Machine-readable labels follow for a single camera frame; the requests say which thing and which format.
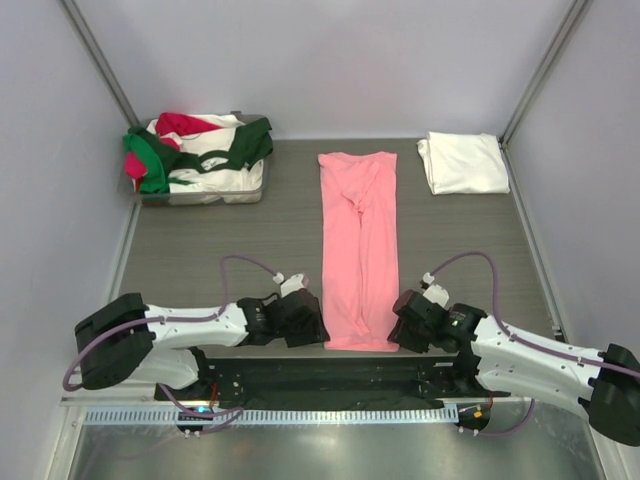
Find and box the pink t shirt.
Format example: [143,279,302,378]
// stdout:
[318,152,399,353]

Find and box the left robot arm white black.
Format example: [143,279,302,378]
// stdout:
[64,289,330,391]

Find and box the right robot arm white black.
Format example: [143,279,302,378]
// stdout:
[388,290,639,447]

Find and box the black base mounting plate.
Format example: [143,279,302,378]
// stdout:
[171,356,489,411]

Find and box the white t shirt in bin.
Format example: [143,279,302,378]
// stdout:
[152,113,273,205]

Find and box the folded white t shirt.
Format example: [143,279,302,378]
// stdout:
[417,132,510,195]

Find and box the dark green t shirt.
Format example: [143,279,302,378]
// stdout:
[123,117,275,176]

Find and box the clear plastic bin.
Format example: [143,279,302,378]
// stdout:
[123,112,273,206]

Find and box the bright green t shirt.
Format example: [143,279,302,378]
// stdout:
[123,128,169,194]

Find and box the red t shirt in bin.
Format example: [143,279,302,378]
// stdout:
[124,112,221,181]

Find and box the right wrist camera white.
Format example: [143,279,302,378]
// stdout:
[420,272,450,307]

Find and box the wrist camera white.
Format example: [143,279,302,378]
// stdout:
[272,272,309,297]
[420,272,450,307]

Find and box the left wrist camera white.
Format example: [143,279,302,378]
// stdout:
[272,272,309,297]

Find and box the slotted cable duct strip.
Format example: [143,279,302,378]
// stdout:
[82,404,459,427]

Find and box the right aluminium frame post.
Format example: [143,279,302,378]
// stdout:
[499,0,594,146]

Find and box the aluminium frame post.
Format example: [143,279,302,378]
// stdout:
[58,0,140,126]
[499,0,594,146]

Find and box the left aluminium frame post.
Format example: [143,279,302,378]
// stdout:
[58,0,140,126]

